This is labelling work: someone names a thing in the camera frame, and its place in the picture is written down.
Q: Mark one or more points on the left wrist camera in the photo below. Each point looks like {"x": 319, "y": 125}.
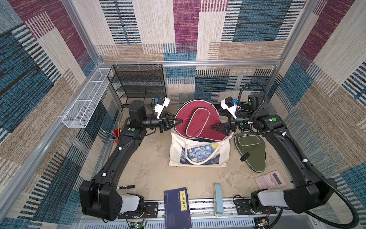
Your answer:
{"x": 161, "y": 103}

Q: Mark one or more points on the blue paddle case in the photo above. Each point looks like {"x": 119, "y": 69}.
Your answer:
{"x": 204, "y": 140}

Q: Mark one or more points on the pink calculator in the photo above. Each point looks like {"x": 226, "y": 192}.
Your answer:
{"x": 270, "y": 180}

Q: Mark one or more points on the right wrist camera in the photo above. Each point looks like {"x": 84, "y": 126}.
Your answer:
{"x": 231, "y": 105}

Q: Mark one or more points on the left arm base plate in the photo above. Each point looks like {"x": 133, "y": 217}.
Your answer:
{"x": 150, "y": 210}

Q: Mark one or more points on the white wire basket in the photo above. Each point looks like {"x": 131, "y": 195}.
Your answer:
{"x": 86, "y": 103}

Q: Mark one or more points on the green paddle case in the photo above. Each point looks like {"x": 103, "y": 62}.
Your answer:
{"x": 252, "y": 149}

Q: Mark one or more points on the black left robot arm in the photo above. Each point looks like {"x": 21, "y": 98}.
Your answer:
{"x": 99, "y": 197}

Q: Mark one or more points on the dark blue book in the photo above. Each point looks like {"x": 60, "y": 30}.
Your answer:
{"x": 177, "y": 211}

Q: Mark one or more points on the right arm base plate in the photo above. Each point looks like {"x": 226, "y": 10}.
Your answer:
{"x": 243, "y": 208}

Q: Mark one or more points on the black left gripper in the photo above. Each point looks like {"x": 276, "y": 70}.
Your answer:
{"x": 164, "y": 123}

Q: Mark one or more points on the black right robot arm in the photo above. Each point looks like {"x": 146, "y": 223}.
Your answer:
{"x": 311, "y": 188}

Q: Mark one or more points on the white canvas tote bag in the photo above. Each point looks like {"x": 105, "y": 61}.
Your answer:
{"x": 192, "y": 153}

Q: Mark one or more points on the black mesh shelf rack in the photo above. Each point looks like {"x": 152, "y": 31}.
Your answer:
{"x": 138, "y": 82}

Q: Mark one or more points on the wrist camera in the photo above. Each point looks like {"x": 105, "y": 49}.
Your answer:
{"x": 161, "y": 103}
{"x": 231, "y": 105}

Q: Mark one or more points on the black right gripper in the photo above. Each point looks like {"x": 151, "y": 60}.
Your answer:
{"x": 232, "y": 126}

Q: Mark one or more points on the black marker pen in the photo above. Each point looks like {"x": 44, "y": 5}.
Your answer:
{"x": 125, "y": 187}

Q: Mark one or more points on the light blue eraser block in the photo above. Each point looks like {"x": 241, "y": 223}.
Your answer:
{"x": 218, "y": 200}

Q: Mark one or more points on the maroon paddle case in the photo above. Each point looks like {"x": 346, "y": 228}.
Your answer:
{"x": 198, "y": 117}

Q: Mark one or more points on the red metal pencil bucket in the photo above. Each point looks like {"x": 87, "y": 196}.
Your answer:
{"x": 115, "y": 134}

